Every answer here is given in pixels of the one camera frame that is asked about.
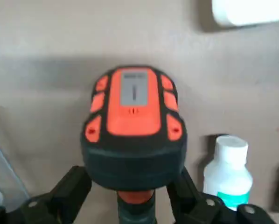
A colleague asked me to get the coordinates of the clear acrylic tiered shelf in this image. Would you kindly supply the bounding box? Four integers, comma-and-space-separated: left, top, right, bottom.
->
0, 134, 30, 210

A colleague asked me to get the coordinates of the white medicine bottle green label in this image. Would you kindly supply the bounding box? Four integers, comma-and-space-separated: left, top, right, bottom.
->
203, 135, 254, 212

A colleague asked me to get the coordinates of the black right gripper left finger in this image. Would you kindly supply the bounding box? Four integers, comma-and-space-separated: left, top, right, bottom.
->
0, 165, 92, 224

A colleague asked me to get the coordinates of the white plastic pill box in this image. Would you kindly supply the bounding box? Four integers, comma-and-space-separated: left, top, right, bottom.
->
211, 0, 279, 27

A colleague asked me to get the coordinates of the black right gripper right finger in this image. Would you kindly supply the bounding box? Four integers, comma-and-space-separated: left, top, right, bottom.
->
166, 167, 278, 224

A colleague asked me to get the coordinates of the orange and black barcode scanner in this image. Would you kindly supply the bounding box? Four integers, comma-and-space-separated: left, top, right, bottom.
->
80, 65, 188, 224

